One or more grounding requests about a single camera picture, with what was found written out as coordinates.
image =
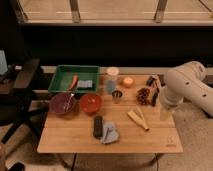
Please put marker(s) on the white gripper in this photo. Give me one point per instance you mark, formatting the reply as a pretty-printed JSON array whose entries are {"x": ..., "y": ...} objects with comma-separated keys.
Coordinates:
[{"x": 166, "y": 108}]

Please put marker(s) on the grey blue cloth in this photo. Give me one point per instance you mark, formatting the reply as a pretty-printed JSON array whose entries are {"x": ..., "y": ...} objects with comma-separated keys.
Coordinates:
[{"x": 110, "y": 133}]

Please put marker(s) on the black rectangular eraser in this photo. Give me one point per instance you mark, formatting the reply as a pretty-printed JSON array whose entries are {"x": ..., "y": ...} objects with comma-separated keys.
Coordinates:
[{"x": 98, "y": 127}]

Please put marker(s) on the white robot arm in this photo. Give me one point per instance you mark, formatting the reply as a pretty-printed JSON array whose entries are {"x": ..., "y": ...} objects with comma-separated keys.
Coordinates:
[{"x": 185, "y": 81}]

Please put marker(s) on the red bowl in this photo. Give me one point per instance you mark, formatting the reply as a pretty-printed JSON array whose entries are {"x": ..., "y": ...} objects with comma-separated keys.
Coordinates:
[{"x": 90, "y": 103}]

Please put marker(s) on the metal spoon in bowl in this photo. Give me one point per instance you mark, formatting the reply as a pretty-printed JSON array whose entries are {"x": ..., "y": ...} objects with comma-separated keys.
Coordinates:
[{"x": 66, "y": 107}]

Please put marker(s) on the purple bowl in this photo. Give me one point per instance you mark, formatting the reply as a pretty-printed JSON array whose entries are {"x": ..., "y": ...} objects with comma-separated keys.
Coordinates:
[{"x": 58, "y": 101}]

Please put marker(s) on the yellow wooden tongs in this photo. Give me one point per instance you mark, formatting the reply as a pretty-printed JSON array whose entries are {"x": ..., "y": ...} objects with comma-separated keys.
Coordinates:
[{"x": 138, "y": 117}]

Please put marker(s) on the small metal cup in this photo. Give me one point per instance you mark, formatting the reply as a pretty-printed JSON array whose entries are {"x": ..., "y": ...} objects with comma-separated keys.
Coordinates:
[{"x": 116, "y": 96}]

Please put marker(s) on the clear jar with lid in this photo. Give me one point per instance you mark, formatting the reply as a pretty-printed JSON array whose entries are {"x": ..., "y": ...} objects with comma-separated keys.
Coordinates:
[{"x": 111, "y": 79}]

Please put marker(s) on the small grey sponge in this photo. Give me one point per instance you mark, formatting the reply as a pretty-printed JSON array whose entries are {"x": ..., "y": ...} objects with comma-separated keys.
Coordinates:
[{"x": 83, "y": 84}]

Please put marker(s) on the green plastic tray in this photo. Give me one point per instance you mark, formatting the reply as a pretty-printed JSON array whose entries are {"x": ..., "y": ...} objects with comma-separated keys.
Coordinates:
[{"x": 82, "y": 77}]

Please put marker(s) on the black office chair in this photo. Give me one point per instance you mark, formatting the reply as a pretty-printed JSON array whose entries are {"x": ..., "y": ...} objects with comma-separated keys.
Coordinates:
[{"x": 16, "y": 96}]

